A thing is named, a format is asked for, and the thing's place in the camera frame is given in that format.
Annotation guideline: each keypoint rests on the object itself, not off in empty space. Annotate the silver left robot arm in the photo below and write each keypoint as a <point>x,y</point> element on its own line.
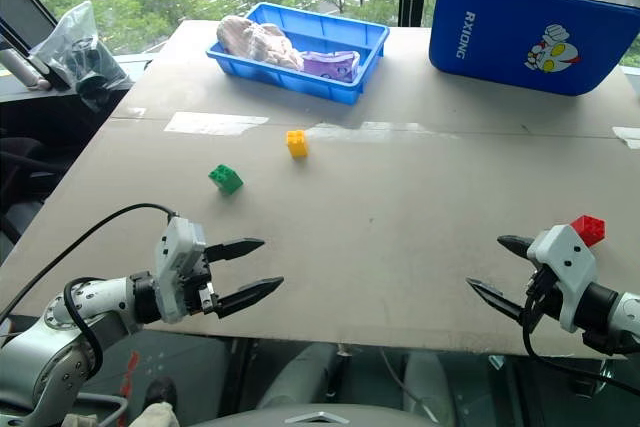
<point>75,299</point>

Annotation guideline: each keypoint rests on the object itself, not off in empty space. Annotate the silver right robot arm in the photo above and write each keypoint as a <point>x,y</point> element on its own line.
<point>605,309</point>

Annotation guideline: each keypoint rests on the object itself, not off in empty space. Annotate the yellow toy brick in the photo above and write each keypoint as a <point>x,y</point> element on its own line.
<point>297,143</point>

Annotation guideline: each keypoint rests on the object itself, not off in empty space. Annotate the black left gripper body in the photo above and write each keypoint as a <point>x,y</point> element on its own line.
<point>197,284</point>

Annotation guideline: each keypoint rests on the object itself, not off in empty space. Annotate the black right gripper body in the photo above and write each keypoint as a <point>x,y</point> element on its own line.
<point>540,287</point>

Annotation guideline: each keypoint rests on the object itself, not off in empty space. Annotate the green toy brick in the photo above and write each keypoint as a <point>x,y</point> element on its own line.
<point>226,179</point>

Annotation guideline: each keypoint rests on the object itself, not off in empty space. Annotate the clear plastic bag with gear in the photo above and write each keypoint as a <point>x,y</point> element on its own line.
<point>82,57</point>

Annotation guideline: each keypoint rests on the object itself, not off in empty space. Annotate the blue plastic bin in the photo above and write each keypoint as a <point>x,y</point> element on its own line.
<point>310,74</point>

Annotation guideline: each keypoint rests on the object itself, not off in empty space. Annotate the red toy brick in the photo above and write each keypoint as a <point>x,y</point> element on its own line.
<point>590,229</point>

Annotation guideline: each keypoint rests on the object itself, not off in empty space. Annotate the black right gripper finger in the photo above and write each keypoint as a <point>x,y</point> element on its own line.
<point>495,298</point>
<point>515,245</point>

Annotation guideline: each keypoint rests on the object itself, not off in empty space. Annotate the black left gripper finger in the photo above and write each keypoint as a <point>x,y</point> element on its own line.
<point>250,293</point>
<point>237,248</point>

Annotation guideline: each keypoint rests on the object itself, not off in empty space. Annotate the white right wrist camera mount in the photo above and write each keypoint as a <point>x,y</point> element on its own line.
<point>567,259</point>

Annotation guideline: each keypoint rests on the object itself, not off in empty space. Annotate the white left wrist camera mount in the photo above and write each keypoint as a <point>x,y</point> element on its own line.
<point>175,252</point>

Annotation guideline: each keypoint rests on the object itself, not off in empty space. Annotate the long clear tape strip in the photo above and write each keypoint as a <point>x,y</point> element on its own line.
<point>380,131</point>

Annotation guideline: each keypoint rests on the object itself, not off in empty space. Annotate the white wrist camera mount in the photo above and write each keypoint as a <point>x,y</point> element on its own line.
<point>567,259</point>
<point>175,252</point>

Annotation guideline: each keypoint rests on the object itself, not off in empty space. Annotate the grey robot torso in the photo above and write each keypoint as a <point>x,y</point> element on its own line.
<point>320,392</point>

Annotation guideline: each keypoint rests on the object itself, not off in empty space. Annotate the silver metal cylinder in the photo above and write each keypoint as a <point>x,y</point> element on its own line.
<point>17,69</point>

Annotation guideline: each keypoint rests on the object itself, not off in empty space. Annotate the blue cartoon carrying case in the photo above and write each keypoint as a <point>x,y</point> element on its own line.
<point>525,32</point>

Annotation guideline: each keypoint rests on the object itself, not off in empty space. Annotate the wide clear tape strip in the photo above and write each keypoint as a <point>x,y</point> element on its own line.
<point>215,122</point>

